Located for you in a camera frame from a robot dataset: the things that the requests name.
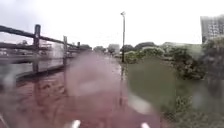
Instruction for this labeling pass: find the tall grey building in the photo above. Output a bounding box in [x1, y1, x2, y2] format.
[200, 14, 224, 44]

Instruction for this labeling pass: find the row of trees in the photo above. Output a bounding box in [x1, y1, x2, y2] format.
[79, 41, 158, 54]

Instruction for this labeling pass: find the row of green bushes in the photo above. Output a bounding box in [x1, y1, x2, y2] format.
[122, 36, 224, 81]

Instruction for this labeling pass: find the lamp post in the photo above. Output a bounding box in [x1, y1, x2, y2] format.
[119, 11, 127, 64]

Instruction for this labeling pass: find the grass strip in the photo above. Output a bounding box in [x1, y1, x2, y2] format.
[125, 58, 224, 128]

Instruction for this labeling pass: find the dark wooden rail fence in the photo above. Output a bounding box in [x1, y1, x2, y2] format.
[0, 23, 83, 76]

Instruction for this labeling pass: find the robot's own part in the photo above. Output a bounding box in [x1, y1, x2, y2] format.
[70, 119, 82, 128]
[140, 122, 151, 128]

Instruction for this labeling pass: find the red paved path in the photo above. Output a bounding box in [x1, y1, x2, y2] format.
[0, 54, 165, 128]

